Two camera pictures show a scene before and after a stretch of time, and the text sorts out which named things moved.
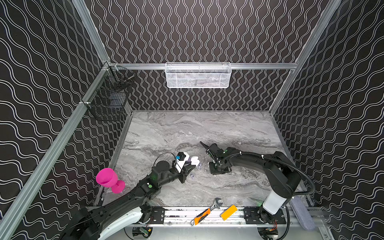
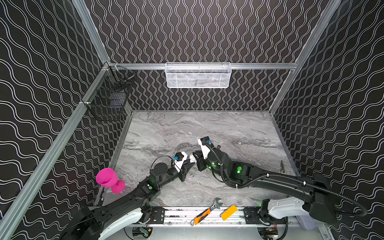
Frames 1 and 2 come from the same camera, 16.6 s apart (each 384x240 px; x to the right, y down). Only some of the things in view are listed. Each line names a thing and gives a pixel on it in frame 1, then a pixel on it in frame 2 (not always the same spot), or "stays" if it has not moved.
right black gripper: x=214 y=156 → x=200 y=163
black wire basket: x=107 y=100 stays
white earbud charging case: x=194 y=160 stays
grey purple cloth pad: x=303 y=216 stays
